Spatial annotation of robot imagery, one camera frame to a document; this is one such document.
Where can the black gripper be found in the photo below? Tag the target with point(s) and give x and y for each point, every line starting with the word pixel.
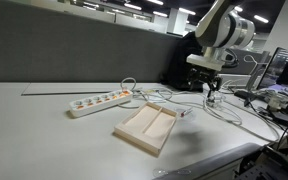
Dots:
pixel 202 75

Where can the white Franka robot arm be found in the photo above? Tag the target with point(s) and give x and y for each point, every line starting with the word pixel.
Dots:
pixel 224 30

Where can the wooden tray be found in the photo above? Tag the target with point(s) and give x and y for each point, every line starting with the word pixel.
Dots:
pixel 150 126

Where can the small clear plastic container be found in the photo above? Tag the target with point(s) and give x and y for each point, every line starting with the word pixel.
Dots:
pixel 219 99

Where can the black power adapter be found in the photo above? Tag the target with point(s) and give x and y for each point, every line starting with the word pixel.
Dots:
pixel 245 95

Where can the computer monitor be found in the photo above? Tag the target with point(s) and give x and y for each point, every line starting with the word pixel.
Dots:
pixel 275 68

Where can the ceiling light strip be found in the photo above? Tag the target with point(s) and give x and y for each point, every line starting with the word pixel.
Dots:
pixel 132 6
pixel 260 19
pixel 187 11

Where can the black perforated board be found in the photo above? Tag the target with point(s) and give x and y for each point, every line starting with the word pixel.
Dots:
pixel 267 165

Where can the white power strip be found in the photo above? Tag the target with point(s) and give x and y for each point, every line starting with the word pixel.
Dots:
pixel 97 104

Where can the gray partition panel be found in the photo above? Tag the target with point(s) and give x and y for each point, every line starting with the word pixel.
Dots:
pixel 67 50

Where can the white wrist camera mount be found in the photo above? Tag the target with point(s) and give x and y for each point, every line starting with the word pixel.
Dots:
pixel 204 61

